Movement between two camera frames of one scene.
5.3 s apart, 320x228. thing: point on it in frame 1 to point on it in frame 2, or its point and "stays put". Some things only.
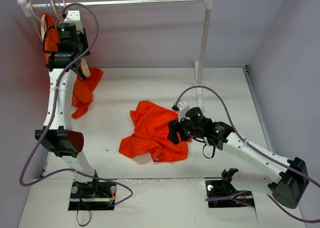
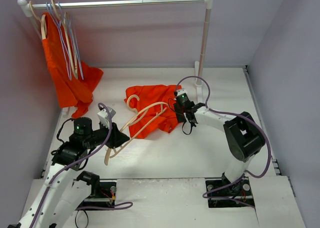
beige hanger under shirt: (42, 21) stays put
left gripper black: (83, 38) to (114, 135)
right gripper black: (175, 131) to (190, 115)
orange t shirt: (151, 122) to (151, 109)
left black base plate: (95, 195) stays put
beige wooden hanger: (86, 70) to (136, 116)
